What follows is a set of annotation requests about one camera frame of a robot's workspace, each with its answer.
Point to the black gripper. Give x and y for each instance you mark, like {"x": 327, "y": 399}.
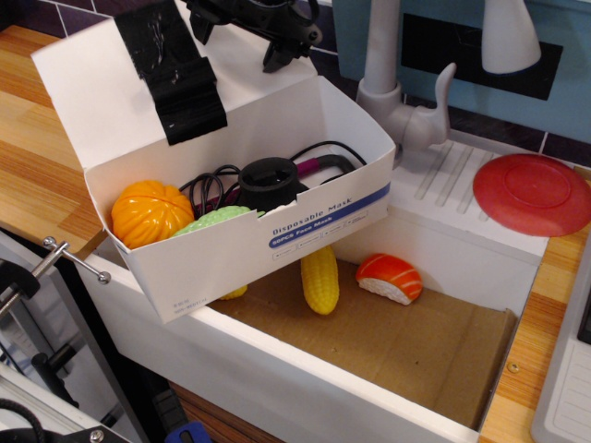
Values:
{"x": 280, "y": 22}

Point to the white face mask box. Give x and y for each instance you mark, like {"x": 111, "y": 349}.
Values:
{"x": 110, "y": 119}

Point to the black tape patch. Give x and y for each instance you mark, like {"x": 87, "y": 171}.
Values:
{"x": 181, "y": 82}

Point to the black round cup device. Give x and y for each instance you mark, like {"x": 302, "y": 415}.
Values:
{"x": 268, "y": 183}

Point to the grey toy faucet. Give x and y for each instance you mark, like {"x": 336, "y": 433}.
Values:
{"x": 380, "y": 93}

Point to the green toy vegetable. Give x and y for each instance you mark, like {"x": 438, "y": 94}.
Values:
{"x": 214, "y": 217}

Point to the orange toy pumpkin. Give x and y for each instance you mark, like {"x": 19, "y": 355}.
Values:
{"x": 148, "y": 212}

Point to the yellow toy corn cob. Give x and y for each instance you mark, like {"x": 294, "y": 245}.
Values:
{"x": 319, "y": 276}

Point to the white cone lamp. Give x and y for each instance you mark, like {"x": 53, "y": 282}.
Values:
{"x": 509, "y": 39}

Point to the salmon sushi toy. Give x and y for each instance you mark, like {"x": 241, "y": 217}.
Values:
{"x": 390, "y": 277}

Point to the white toy sink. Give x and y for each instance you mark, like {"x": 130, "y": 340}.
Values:
{"x": 374, "y": 370}

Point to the metal table clamp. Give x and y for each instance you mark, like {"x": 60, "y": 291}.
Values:
{"x": 18, "y": 283}

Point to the red plastic plate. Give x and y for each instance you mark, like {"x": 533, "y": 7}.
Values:
{"x": 533, "y": 195}

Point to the white appliance at right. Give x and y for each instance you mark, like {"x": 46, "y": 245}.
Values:
{"x": 563, "y": 410}

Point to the blue clamp handle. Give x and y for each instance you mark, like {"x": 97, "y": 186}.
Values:
{"x": 175, "y": 422}

